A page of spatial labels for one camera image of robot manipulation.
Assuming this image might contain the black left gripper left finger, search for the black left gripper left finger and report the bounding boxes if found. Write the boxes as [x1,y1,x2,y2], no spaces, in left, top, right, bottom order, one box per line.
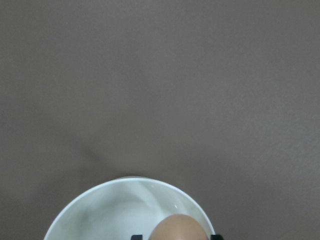
[130,234,143,240]

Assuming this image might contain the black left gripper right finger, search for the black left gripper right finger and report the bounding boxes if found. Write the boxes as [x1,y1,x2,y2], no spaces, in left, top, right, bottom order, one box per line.
[210,234,223,240]

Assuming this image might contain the brown egg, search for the brown egg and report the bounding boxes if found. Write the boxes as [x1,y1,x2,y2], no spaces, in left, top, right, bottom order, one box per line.
[149,214,209,240]

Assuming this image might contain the white ceramic bowl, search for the white ceramic bowl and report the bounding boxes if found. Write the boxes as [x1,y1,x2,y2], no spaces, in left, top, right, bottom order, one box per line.
[44,176,215,240]

